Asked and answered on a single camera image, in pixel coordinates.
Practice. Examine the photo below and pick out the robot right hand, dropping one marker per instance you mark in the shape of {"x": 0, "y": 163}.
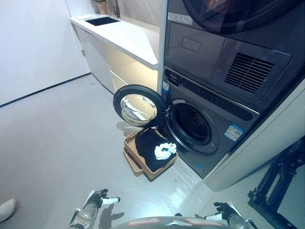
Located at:
{"x": 224, "y": 212}

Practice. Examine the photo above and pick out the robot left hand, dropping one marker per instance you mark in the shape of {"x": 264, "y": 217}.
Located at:
{"x": 104, "y": 200}

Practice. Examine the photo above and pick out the white garment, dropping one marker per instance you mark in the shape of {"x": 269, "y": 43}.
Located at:
{"x": 160, "y": 152}

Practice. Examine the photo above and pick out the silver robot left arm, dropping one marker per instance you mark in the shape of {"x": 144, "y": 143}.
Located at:
{"x": 85, "y": 213}

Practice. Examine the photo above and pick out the woven wicker laundry basket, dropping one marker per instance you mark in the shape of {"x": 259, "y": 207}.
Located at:
{"x": 164, "y": 170}

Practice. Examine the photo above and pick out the grey front-load washing machine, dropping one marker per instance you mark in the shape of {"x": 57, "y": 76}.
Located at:
{"x": 221, "y": 119}

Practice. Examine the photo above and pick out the round washing machine door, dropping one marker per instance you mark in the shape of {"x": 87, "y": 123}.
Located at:
{"x": 138, "y": 106}

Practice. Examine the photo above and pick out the silver robot torso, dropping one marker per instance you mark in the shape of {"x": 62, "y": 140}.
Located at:
{"x": 171, "y": 223}

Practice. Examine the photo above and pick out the black garment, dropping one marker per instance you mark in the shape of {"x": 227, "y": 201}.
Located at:
{"x": 145, "y": 145}

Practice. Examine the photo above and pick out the white shoe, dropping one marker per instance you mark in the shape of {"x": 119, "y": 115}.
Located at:
{"x": 7, "y": 210}

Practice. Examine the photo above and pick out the white counter cabinet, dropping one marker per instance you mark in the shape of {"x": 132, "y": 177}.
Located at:
{"x": 128, "y": 40}

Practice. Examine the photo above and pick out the grey stacked dryer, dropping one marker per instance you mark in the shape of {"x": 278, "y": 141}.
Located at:
{"x": 214, "y": 47}

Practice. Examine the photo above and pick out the black sink basin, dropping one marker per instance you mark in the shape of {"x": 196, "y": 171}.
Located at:
{"x": 102, "y": 21}

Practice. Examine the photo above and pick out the dark metal faucet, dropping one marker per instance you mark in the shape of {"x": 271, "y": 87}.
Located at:
{"x": 116, "y": 8}

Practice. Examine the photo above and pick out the beige vase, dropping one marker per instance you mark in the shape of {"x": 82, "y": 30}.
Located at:
{"x": 101, "y": 6}

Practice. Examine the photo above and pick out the black metal frame stand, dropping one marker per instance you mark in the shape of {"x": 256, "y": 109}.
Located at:
{"x": 278, "y": 181}

